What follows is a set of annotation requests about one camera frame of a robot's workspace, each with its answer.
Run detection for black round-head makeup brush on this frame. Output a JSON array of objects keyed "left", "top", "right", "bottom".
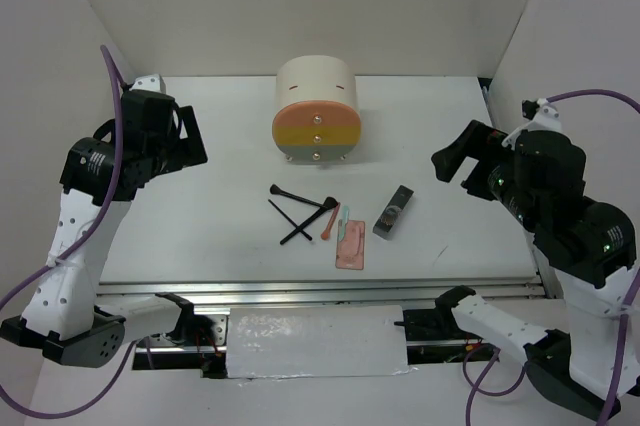
[{"left": 269, "top": 184, "right": 322, "bottom": 208}]

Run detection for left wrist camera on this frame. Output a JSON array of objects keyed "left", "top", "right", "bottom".
[{"left": 131, "top": 74, "right": 166, "bottom": 94}]

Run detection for pink makeup packet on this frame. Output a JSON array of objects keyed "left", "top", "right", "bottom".
[{"left": 335, "top": 220, "right": 366, "bottom": 271}]

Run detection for black fan makeup brush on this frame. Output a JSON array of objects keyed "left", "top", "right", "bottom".
[{"left": 279, "top": 197, "right": 338, "bottom": 245}]

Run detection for thin black makeup brush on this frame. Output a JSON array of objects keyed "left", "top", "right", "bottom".
[{"left": 267, "top": 199, "right": 313, "bottom": 242}]

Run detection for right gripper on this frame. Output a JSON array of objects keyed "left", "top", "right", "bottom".
[{"left": 429, "top": 114, "right": 538, "bottom": 225}]

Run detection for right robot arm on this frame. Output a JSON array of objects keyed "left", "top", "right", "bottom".
[{"left": 431, "top": 121, "right": 639, "bottom": 425}]

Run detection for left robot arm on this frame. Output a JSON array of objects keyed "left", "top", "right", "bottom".
[{"left": 1, "top": 89, "right": 215, "bottom": 368}]

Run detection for teal makeup spatula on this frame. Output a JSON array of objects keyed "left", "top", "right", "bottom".
[{"left": 337, "top": 205, "right": 350, "bottom": 242}]

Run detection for white foil-taped cover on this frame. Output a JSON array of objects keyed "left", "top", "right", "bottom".
[{"left": 226, "top": 305, "right": 410, "bottom": 379}]

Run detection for cream oval drawer cabinet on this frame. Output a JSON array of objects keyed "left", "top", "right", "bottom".
[{"left": 271, "top": 53, "right": 363, "bottom": 167}]

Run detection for orange makeup spatula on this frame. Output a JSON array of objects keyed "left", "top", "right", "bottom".
[{"left": 321, "top": 203, "right": 341, "bottom": 241}]

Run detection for aluminium rail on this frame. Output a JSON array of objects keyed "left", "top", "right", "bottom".
[{"left": 94, "top": 279, "right": 557, "bottom": 308}]

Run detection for black cosmetic box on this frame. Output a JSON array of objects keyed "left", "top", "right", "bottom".
[{"left": 372, "top": 185, "right": 414, "bottom": 240}]

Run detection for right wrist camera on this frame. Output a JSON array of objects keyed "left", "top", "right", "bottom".
[{"left": 522, "top": 98, "right": 562, "bottom": 133}]

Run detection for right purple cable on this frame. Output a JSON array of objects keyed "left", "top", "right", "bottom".
[{"left": 462, "top": 89, "right": 640, "bottom": 426}]

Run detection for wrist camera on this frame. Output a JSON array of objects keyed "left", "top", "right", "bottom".
[
  {"left": 522, "top": 98, "right": 562, "bottom": 133},
  {"left": 131, "top": 74, "right": 166, "bottom": 94}
]

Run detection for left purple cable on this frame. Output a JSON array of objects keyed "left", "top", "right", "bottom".
[{"left": 0, "top": 44, "right": 132, "bottom": 419}]

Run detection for purple cable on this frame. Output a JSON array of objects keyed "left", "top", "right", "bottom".
[
  {"left": 0, "top": 44, "right": 132, "bottom": 419},
  {"left": 462, "top": 89, "right": 640, "bottom": 426}
]

